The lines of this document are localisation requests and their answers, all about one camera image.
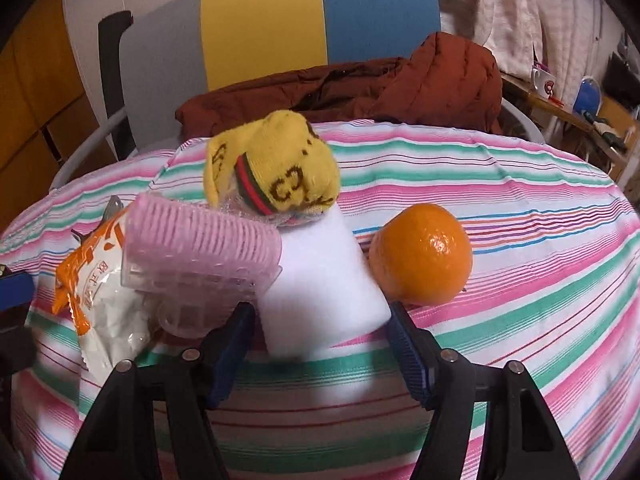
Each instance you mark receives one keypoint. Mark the orange fruit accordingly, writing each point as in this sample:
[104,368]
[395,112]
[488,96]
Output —
[425,255]

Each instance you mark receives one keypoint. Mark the starfish print curtain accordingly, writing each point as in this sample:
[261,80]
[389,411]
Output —
[500,10]

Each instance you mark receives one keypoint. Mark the grey scissors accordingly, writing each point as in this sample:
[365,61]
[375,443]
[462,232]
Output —
[116,203]

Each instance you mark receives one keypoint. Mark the white mug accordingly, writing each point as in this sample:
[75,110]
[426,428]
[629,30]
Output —
[542,80]

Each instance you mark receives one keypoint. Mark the yellow knitted sock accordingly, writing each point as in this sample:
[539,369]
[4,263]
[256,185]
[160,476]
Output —
[280,160]

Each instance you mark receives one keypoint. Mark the black rolled mat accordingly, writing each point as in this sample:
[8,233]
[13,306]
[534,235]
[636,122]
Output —
[112,60]

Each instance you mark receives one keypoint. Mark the pink green striped tablecloth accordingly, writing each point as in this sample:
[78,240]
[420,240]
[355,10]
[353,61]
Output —
[525,260]

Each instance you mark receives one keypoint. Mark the pink hair roller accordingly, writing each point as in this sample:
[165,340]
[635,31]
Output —
[200,240]

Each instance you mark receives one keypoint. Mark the white sponge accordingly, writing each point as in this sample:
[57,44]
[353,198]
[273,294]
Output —
[320,290]

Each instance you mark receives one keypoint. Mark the wooden wardrobe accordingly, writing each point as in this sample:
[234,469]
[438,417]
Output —
[40,85]

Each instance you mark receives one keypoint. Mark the black bag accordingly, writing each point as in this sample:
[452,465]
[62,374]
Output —
[620,80]

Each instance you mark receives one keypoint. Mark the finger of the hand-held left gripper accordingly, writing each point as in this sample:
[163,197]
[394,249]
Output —
[15,287]

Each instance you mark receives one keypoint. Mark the orange snack packet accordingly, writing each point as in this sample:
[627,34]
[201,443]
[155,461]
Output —
[110,300]

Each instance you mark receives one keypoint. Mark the wooden side table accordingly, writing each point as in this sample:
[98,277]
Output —
[565,110]

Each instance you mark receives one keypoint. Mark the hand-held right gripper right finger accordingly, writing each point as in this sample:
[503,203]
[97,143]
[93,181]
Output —
[410,355]

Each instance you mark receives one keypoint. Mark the red-brown padded jacket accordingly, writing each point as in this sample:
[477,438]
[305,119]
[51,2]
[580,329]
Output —
[440,85]

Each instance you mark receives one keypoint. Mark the grey yellow blue chair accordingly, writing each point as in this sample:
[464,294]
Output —
[260,25]

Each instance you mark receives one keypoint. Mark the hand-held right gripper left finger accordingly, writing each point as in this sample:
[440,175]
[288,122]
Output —
[232,355]

